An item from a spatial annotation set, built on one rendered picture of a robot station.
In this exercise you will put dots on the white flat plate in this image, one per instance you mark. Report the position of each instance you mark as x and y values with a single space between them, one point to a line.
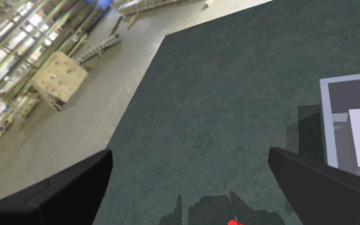
353 131

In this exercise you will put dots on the grey open box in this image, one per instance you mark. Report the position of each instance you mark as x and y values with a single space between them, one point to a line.
338 96

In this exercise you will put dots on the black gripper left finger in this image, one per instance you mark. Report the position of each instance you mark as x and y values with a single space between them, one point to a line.
69 197

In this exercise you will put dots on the red peg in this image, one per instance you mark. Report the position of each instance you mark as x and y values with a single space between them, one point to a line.
233 222

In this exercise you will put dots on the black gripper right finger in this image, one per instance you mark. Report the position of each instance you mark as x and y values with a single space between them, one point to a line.
320 194

